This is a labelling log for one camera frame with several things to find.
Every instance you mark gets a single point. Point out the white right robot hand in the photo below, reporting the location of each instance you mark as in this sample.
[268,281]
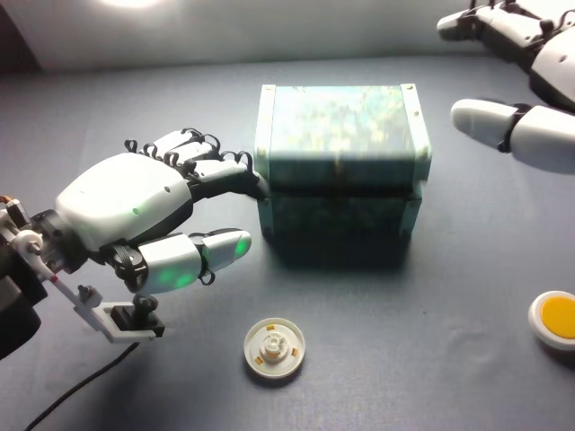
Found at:
[557,58]

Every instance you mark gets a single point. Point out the grey table cloth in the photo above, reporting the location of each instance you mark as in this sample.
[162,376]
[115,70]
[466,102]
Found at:
[404,350]

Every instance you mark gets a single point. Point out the white round plastic cap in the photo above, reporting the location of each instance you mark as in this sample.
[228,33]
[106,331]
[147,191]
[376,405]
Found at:
[275,350]

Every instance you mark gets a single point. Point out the teal wooden chest lid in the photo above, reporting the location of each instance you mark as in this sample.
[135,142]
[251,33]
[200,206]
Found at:
[341,125]

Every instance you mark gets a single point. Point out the white button with yellow top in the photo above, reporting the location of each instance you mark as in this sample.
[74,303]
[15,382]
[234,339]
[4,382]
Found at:
[557,319]

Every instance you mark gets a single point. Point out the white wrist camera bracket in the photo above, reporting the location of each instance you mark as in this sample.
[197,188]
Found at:
[108,321]

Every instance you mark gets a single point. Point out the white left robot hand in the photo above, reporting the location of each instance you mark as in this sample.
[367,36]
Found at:
[121,197]

